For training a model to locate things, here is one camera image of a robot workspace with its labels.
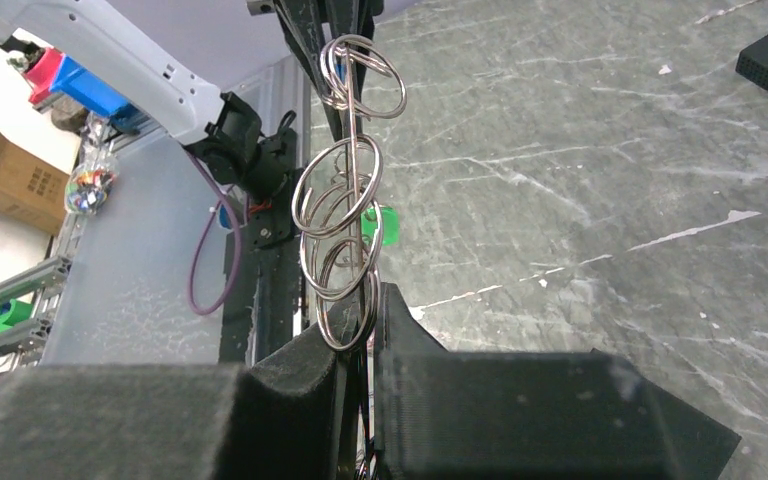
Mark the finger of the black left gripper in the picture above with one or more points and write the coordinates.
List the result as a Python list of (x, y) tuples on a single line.
[(362, 14), (301, 22)]

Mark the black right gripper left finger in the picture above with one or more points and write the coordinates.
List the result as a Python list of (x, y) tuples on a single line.
[(278, 419)]

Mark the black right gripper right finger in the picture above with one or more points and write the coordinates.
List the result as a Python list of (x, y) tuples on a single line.
[(442, 414)]

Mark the large metal keyring disc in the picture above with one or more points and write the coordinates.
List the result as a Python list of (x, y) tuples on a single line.
[(336, 188)]

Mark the green key tag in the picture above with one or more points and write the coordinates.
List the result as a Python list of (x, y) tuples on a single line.
[(388, 223)]

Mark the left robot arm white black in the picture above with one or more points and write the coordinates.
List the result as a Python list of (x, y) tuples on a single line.
[(176, 60)]

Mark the blue plastic bin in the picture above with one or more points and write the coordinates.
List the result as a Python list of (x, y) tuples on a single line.
[(88, 90)]

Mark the red plastic bin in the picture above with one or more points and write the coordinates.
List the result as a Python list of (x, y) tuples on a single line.
[(41, 74)]

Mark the bag of colourful tags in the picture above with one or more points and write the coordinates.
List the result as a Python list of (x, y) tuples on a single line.
[(91, 181)]

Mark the green plastic block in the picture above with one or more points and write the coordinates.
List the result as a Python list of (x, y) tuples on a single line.
[(13, 312)]

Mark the cardboard box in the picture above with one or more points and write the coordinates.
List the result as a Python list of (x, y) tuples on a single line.
[(31, 190)]

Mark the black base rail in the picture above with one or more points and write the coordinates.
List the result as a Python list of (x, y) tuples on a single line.
[(258, 314)]

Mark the aluminium frame profile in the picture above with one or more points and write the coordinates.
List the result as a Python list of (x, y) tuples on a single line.
[(34, 269)]

